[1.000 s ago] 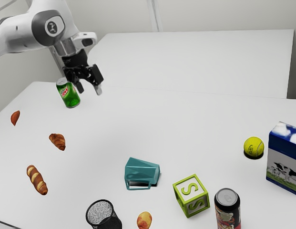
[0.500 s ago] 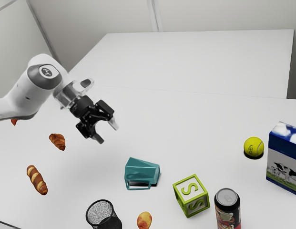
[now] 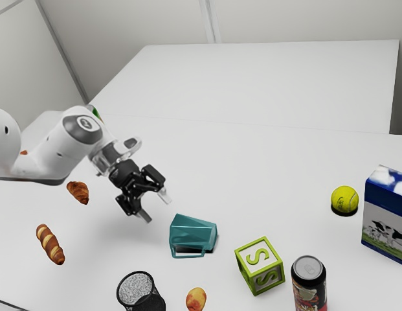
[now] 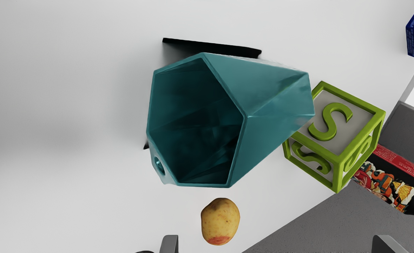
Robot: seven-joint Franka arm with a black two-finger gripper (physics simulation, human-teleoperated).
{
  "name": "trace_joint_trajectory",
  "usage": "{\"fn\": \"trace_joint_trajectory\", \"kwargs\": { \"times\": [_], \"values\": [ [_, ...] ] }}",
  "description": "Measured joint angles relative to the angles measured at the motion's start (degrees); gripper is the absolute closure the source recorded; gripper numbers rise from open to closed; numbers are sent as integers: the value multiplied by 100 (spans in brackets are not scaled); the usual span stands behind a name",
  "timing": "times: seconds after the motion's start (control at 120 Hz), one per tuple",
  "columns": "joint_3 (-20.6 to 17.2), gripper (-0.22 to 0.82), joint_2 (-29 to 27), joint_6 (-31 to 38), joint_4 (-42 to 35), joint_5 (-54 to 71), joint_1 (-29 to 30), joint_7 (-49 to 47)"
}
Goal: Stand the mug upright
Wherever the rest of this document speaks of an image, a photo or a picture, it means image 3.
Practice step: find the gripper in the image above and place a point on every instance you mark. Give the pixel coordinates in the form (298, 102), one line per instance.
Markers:
(125, 173)

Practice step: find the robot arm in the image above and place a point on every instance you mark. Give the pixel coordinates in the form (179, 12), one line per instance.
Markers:
(55, 145)

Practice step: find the teal faceted mug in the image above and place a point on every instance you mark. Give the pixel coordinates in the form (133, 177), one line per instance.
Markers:
(191, 231)

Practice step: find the brown croissant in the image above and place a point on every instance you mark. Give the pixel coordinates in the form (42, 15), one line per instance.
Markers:
(79, 191)

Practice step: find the green and red object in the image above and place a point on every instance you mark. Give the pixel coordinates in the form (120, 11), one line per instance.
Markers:
(96, 112)

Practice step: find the black mesh pen holder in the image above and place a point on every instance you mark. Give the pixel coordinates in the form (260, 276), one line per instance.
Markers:
(136, 291)

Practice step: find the brown bread loaf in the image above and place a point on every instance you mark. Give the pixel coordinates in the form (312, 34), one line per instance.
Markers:
(50, 243)

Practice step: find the yellow red peach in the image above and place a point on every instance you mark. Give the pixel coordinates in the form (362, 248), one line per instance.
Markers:
(196, 299)

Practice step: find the small orange object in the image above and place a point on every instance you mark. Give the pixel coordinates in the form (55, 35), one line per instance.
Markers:
(23, 152)

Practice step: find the green letter block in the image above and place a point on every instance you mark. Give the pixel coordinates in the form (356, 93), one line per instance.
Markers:
(259, 265)

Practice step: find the black printed drink can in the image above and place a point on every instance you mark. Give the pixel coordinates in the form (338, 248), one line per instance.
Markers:
(308, 285)

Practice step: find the yellow tennis ball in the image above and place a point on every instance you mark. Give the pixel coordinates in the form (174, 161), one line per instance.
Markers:
(344, 198)

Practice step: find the blue white milk carton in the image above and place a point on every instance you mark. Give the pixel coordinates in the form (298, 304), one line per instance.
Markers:
(385, 217)

